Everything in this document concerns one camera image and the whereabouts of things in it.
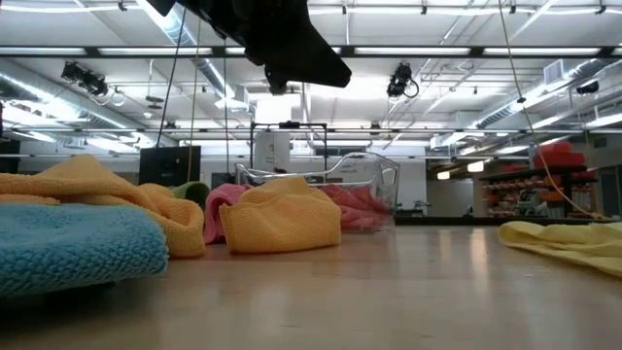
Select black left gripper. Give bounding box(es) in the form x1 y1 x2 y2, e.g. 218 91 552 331
177 0 353 88

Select orange microfiber towel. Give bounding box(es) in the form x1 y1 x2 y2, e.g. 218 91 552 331
218 177 343 255
0 155 207 259

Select yellow microfiber towel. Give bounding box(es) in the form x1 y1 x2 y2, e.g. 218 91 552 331
498 221 622 279

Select green microfiber towel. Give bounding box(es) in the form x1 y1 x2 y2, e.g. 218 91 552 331
169 180 211 208

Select blue microfiber towel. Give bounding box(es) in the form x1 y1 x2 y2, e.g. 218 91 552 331
0 202 170 298

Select white machine cabinet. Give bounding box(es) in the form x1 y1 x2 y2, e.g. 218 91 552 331
253 130 292 172

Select clear plastic bin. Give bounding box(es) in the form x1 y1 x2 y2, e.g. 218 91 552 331
234 152 401 233

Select black monitor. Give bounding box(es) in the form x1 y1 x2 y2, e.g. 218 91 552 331
139 144 202 188

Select black shelving with orange bins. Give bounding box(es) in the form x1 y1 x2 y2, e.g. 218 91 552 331
478 164 600 219

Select red storage bins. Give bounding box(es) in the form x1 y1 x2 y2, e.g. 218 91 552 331
532 140 587 169

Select black gantry frame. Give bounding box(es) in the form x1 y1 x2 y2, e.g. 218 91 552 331
250 120 328 172

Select black hanging cable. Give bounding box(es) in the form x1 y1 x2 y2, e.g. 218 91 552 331
155 7 190 150

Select black aluminium table frame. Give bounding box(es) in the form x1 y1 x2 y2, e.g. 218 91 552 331
396 216 622 228

